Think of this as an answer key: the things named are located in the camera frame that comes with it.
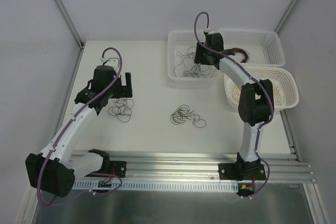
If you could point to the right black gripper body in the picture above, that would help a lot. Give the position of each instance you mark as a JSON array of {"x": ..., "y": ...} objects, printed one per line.
[{"x": 200, "y": 57}]

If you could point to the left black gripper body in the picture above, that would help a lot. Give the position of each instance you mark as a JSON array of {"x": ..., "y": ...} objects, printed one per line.
[{"x": 126, "y": 85}]

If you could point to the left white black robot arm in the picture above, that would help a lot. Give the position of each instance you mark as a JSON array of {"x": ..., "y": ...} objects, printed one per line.
[{"x": 50, "y": 171}]

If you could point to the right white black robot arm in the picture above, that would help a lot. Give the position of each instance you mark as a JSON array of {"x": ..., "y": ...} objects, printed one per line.
[{"x": 255, "y": 107}]

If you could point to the white rectangular basket left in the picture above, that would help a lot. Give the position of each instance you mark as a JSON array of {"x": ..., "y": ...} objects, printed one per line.
[{"x": 181, "y": 69}]

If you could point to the white rectangular basket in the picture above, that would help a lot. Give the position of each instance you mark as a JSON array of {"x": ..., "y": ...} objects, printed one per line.
[
  {"x": 181, "y": 69},
  {"x": 263, "y": 47}
]

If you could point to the white rectangular basket right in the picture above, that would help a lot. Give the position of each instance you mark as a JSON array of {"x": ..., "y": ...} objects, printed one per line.
[{"x": 263, "y": 47}]

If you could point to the white rounded perforated basket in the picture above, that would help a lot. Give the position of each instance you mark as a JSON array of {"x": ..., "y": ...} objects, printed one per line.
[{"x": 285, "y": 91}]

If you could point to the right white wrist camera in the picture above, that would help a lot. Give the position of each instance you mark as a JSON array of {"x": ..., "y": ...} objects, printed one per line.
[{"x": 209, "y": 31}]

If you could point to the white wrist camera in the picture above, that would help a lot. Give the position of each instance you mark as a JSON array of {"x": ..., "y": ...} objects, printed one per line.
[
  {"x": 209, "y": 31},
  {"x": 111, "y": 61}
]

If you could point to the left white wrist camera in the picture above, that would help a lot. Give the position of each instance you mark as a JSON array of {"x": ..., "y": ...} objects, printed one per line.
[{"x": 111, "y": 61}]

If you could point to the left aluminium frame post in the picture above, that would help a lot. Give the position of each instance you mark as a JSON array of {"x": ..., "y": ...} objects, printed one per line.
[{"x": 61, "y": 7}]

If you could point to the slotted grey cable duct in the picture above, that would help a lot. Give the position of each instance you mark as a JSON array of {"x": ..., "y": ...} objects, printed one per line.
[{"x": 141, "y": 185}]

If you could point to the aluminium mounting rail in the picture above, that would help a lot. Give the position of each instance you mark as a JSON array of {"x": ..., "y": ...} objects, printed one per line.
[{"x": 198, "y": 167}]

